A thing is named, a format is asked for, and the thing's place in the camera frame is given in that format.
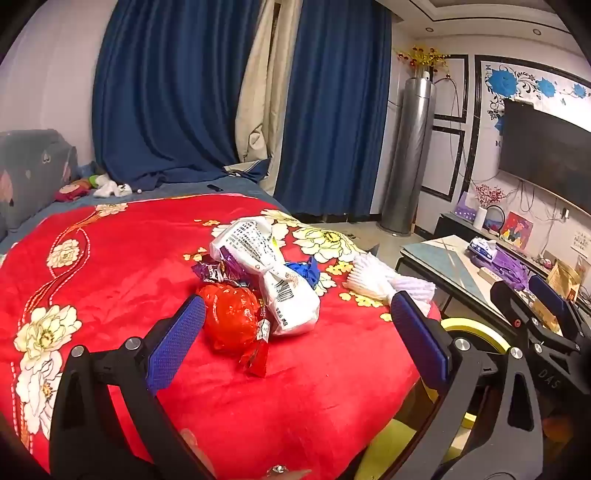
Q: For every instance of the purple bag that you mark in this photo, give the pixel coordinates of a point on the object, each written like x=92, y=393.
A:
x=508, y=270

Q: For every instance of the white vase red flowers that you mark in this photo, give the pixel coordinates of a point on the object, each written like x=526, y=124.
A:
x=481, y=217

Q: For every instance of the white foam net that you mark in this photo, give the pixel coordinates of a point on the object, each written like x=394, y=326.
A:
x=374, y=277

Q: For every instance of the yellow rimmed bin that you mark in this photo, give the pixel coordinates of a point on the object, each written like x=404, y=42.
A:
x=480, y=334

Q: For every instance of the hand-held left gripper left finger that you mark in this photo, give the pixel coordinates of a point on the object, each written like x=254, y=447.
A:
x=178, y=341

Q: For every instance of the blue flower wall decal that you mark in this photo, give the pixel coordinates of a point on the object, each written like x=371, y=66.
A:
x=503, y=82

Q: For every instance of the grey tower air conditioner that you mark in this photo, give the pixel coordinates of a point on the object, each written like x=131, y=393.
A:
x=406, y=161

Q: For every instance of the blue bed sheet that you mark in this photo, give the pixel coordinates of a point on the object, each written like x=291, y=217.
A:
x=184, y=191

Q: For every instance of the white power strip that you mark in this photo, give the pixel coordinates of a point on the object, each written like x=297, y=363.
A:
x=489, y=274

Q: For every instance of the white plastic bag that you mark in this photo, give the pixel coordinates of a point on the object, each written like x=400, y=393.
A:
x=286, y=295

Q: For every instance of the purple snack wrapper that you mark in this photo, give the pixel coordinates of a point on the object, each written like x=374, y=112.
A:
x=226, y=270

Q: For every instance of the grey patterned cushion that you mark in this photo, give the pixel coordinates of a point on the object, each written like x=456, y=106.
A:
x=32, y=175

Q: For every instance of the narrow blue curtain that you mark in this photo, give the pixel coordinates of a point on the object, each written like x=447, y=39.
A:
x=332, y=115

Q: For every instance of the black television cabinet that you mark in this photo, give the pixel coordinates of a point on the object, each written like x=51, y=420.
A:
x=450, y=226

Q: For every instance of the red snack ball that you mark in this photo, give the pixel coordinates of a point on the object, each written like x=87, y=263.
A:
x=228, y=318

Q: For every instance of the beige curtain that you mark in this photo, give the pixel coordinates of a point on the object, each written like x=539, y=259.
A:
x=263, y=115

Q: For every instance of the blue wrapper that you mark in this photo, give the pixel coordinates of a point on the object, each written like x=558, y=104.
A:
x=304, y=272

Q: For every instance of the wide blue curtain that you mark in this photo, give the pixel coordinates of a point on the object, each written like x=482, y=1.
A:
x=175, y=92

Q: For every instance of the red floral blanket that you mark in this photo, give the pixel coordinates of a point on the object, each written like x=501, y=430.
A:
x=115, y=277

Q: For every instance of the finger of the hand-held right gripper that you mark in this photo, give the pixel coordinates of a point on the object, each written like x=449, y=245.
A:
x=508, y=300
x=549, y=290

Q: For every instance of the yellow-green cloth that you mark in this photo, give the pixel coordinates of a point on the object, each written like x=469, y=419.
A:
x=383, y=450

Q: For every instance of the green plush toy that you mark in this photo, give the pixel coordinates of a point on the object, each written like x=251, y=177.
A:
x=95, y=180

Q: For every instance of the yellow red artificial flowers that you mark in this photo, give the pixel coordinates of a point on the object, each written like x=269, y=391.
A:
x=422, y=56

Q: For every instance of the person's left hand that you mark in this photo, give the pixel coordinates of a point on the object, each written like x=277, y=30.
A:
x=198, y=450

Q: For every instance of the blue white tissue pack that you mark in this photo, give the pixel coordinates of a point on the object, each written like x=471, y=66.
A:
x=482, y=247

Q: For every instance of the black wall television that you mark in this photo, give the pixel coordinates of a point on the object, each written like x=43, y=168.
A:
x=545, y=152

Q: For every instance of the purple box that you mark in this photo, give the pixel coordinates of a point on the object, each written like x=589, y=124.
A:
x=465, y=210

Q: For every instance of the small black remote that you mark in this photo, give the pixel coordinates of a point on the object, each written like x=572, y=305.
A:
x=215, y=188

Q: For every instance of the white paper notice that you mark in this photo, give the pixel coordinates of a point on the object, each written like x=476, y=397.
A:
x=581, y=242

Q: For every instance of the colourful painting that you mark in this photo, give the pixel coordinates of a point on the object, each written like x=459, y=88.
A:
x=516, y=230

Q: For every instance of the marble coffee table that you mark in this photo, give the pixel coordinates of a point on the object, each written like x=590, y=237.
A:
x=443, y=263

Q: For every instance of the brown paper bag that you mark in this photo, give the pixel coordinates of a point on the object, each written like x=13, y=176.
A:
x=563, y=279

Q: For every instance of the red plush toy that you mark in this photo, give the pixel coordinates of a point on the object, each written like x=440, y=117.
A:
x=71, y=193

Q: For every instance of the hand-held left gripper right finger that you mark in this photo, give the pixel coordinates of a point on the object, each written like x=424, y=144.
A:
x=422, y=341

